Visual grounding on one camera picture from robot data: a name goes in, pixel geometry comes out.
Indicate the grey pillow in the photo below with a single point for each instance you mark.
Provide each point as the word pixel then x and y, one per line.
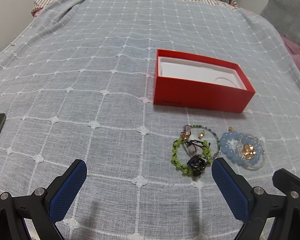
pixel 284 15

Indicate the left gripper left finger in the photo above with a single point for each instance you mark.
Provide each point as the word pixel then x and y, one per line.
pixel 44 207

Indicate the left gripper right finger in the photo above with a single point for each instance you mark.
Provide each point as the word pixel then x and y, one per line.
pixel 251 205

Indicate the red jewelry box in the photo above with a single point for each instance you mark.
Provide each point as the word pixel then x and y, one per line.
pixel 194 81

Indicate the small gold earring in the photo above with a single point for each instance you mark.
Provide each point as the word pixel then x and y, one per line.
pixel 201 135

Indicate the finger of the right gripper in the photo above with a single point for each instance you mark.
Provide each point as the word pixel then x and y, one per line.
pixel 287 222

